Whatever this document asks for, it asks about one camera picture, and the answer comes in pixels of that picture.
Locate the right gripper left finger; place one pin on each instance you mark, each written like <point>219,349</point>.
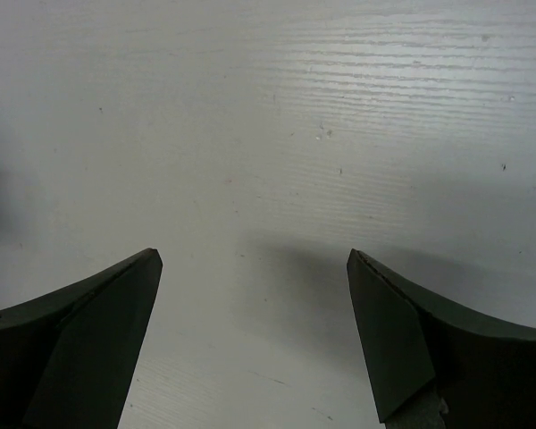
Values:
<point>67,358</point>

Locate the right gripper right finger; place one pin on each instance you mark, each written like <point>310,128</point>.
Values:
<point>434,363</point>

